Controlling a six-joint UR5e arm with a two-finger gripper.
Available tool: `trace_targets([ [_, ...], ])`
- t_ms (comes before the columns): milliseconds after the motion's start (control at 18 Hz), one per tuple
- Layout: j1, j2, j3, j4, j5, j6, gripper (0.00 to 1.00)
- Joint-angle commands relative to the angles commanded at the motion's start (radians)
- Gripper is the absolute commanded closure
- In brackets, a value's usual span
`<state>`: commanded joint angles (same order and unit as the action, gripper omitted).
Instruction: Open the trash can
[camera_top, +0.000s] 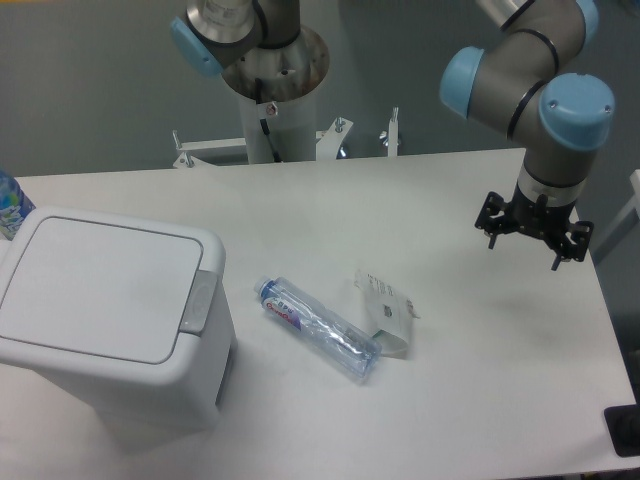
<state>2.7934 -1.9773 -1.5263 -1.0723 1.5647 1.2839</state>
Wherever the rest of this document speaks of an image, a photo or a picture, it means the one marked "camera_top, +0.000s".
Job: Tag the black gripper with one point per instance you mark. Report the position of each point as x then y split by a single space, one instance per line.
537 219

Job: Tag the white push-lid trash can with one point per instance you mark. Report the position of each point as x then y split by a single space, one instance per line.
128 315

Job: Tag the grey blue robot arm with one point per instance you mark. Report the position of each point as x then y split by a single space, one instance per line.
520 88

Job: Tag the white crumpled paper carton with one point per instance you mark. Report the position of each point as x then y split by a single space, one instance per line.
389 314

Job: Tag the black clamp at table edge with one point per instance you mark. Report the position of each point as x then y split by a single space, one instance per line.
623 426

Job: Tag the clear plastic water bottle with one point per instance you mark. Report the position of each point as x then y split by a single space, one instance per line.
335 338

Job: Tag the white frame at right edge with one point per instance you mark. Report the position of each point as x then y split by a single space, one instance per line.
620 226

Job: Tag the white metal base frame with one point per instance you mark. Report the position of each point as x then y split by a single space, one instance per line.
271 136

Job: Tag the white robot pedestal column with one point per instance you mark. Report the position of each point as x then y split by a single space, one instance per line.
276 91

